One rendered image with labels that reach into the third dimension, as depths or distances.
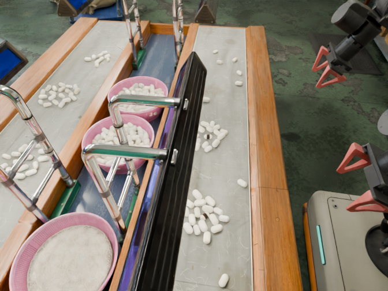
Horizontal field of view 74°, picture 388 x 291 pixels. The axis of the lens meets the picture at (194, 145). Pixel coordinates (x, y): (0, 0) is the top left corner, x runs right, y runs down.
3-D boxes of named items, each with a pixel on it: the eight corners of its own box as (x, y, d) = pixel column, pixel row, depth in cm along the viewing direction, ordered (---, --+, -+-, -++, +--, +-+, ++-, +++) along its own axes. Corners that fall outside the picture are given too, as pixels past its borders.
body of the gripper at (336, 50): (331, 63, 74) (354, 41, 69) (325, 46, 81) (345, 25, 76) (347, 74, 76) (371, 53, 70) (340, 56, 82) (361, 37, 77)
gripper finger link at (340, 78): (309, 86, 79) (335, 63, 72) (306, 73, 83) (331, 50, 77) (326, 96, 80) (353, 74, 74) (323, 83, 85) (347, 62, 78)
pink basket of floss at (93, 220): (103, 211, 87) (95, 196, 80) (140, 281, 72) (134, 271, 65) (18, 258, 76) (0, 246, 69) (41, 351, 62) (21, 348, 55)
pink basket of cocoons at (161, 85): (173, 94, 130) (172, 78, 123) (163, 131, 112) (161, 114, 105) (122, 90, 132) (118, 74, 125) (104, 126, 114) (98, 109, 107)
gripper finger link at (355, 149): (331, 184, 55) (372, 163, 48) (325, 158, 60) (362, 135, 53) (354, 196, 56) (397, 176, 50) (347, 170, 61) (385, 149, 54)
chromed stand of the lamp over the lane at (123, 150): (190, 197, 90) (189, 92, 57) (182, 255, 77) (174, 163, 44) (138, 191, 92) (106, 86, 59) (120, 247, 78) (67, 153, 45)
